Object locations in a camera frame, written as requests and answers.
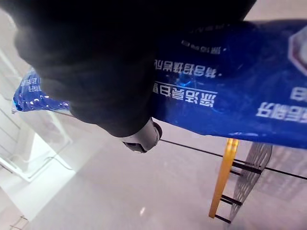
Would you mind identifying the right robot hand black cloth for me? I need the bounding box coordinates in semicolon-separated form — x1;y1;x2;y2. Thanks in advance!
6;0;258;155

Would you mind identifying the yellow-framed metal mesh rack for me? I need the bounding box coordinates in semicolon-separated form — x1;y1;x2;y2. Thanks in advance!
208;138;273;224

